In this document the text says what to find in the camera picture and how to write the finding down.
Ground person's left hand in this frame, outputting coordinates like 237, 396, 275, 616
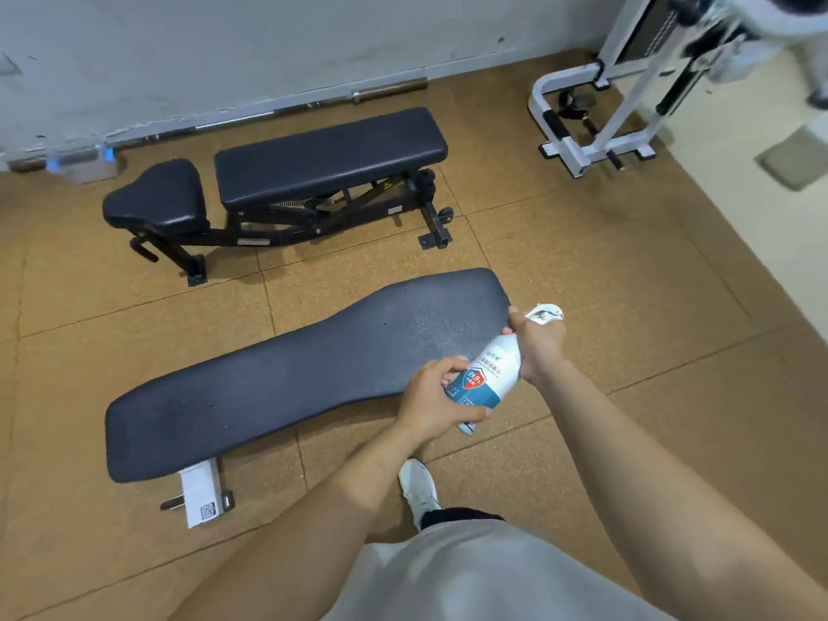
394, 356, 494, 447

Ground person's right hand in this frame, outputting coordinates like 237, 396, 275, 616
503, 306, 569, 386

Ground white spray bottle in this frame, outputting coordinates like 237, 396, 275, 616
444, 303, 565, 436

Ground black bench white frame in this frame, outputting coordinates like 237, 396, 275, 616
105, 267, 512, 530

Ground adjustable black weight bench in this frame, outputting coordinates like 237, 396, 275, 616
102, 107, 455, 289

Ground person's right forearm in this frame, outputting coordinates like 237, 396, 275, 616
536, 361, 828, 621

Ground person's left forearm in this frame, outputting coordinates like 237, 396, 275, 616
171, 423, 422, 621

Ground white left shoe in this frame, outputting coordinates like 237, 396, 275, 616
398, 458, 442, 531

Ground black trousers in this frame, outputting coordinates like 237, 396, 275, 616
420, 507, 505, 532

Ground grey shirt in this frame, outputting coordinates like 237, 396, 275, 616
323, 517, 674, 621

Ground long steel barbell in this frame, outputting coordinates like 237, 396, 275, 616
6, 77, 430, 173

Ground clear storage box blue clips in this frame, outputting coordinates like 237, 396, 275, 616
45, 145, 119, 185

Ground white gym machine frame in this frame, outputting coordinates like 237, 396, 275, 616
527, 0, 828, 180

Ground grey wall box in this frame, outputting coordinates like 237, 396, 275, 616
756, 125, 828, 191

